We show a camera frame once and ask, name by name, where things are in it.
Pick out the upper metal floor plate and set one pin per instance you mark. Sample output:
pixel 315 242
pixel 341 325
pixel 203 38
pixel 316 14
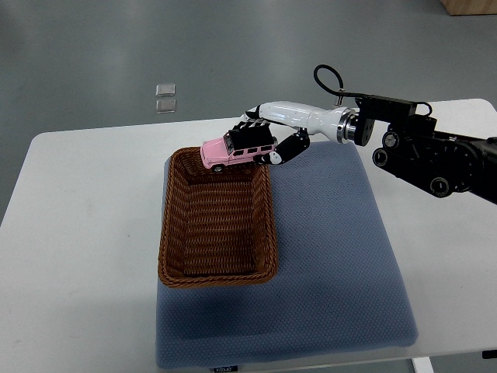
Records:
pixel 165 89

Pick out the blue grey padded mat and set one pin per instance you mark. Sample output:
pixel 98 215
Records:
pixel 338 287

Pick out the white table leg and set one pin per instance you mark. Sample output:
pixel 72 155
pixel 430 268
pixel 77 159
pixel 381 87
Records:
pixel 422 365

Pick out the wooden box corner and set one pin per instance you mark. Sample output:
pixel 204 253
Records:
pixel 470 7

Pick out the pink toy car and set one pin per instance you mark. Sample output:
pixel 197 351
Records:
pixel 237 146

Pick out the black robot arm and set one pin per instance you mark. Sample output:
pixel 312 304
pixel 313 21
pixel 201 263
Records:
pixel 413 150

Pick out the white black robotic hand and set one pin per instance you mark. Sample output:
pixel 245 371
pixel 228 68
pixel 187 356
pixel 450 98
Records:
pixel 337 124

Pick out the brown wicker basket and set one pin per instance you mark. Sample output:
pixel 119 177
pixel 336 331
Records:
pixel 218 229

